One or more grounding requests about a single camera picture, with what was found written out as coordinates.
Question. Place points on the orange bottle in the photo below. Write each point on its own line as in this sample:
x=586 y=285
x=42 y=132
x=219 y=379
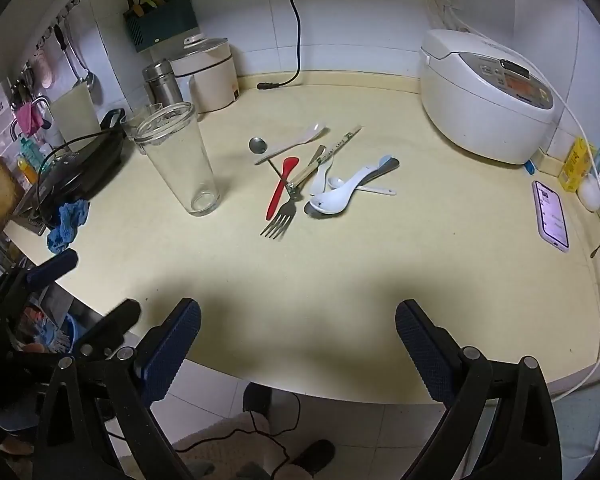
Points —
x=27 y=170

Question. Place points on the blue cloth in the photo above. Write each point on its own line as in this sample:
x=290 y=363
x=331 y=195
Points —
x=67 y=227

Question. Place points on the small metal spoon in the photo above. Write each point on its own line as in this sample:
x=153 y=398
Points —
x=257 y=144

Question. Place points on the black slipper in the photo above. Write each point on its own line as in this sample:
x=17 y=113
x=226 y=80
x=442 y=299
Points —
x=312 y=454

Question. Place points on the black electric griddle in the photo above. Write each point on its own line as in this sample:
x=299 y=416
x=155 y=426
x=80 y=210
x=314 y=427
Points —
x=87 y=160

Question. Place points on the yellow box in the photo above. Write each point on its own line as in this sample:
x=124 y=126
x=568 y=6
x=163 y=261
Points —
x=575 y=165

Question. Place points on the green bottle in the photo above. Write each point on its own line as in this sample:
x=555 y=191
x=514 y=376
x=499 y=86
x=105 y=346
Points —
x=28 y=147

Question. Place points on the metal faucet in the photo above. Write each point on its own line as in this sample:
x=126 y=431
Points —
x=40 y=101

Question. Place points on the wooden chopstick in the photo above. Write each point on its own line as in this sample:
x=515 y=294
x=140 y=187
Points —
x=341 y=142
x=310 y=165

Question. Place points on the wall hook rail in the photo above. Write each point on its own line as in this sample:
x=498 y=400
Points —
x=55 y=15

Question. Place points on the white rice cooker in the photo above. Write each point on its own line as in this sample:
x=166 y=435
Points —
x=480 y=100

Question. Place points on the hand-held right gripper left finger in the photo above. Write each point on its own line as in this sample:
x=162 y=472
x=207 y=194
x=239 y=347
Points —
x=175 y=352

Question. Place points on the hanging metal ladle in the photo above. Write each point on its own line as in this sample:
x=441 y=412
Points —
x=89 y=81

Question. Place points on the white egg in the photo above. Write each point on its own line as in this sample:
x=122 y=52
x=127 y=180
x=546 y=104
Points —
x=590 y=192

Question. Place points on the stainless steel canister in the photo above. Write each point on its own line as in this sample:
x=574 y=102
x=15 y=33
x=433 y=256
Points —
x=161 y=82

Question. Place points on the large white ceramic spoon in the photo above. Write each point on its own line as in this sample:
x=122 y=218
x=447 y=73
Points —
x=330 y=201

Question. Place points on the large metal spoon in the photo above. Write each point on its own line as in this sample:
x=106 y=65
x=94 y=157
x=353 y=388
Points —
x=394 y=163

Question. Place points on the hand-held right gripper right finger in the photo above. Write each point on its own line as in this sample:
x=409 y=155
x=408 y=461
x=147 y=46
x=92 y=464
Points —
x=420 y=355

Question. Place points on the cream electric cooking pot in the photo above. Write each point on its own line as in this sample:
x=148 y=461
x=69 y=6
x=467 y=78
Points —
x=210 y=77

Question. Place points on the green wall utensil holder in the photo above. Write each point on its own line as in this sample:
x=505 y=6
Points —
x=165 y=22

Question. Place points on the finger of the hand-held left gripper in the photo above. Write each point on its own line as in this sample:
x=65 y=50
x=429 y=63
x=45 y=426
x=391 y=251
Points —
x=115 y=322
x=55 y=266

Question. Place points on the small clear glass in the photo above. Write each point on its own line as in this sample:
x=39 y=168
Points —
x=132 y=127

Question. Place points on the small bronze spoon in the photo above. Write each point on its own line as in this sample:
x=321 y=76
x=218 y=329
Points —
x=599 y=248

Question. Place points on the metal fork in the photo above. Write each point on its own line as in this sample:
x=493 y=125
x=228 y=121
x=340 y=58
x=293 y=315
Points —
x=278 y=222

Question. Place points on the red plastic spoon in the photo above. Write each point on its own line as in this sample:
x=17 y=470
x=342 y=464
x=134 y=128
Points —
x=280 y=187

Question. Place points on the blue plastic basin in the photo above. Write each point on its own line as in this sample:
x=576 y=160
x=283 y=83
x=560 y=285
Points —
x=65 y=332

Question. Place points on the small blue clip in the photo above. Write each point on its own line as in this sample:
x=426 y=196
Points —
x=531 y=165

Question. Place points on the pink cloth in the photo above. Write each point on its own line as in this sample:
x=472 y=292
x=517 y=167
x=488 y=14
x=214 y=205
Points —
x=27 y=117

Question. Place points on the tall clear glass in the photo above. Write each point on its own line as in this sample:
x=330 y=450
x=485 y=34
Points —
x=180 y=160

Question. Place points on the pink hanging brush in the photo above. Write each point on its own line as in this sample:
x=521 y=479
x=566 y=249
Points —
x=44 y=70

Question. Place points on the phone in purple case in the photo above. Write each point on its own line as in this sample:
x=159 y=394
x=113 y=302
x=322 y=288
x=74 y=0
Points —
x=551 y=215

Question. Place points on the cream cutting board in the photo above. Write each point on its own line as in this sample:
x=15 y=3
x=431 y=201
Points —
x=75 y=112

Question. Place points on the small white ceramic spoon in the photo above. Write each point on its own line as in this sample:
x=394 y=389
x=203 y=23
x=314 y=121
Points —
x=337 y=183

